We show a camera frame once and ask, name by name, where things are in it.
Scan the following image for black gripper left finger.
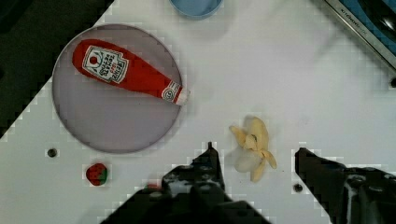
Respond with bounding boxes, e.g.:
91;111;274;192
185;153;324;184
102;145;271;224

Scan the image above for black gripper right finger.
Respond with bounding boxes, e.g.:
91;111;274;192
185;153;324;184
294;147;396;224

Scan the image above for yellow plush peeled banana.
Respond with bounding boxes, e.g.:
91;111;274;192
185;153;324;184
230;117;277;183

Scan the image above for silver black toaster oven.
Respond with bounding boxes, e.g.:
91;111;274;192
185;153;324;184
322;0;396;69

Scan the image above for small dark red strawberry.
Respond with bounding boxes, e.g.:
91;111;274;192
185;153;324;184
85;163;107;186

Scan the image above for grey round plate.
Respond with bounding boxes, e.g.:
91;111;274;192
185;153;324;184
52;24;183;153

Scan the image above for red plush ketchup bottle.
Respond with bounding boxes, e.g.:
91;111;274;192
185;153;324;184
72;39;190;105

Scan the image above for blue cup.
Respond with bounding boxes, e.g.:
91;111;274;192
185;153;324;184
169;0;223;19

